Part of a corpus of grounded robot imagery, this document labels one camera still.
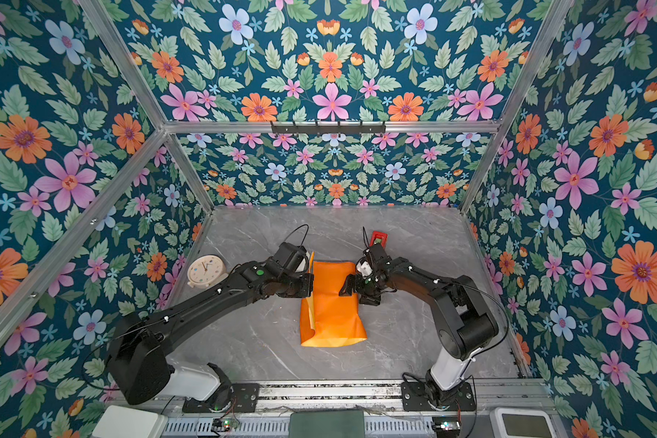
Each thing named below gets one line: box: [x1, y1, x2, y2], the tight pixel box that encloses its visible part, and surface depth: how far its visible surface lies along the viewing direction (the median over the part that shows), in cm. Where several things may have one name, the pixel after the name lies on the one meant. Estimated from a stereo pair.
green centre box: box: [288, 409, 365, 438], surface depth 70 cm
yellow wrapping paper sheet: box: [300, 251, 367, 348], surface depth 84 cm
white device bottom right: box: [489, 407, 564, 438], surface depth 69 cm
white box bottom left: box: [91, 405, 168, 438], surface depth 68 cm
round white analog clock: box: [187, 254, 229, 289], surface depth 98 cm
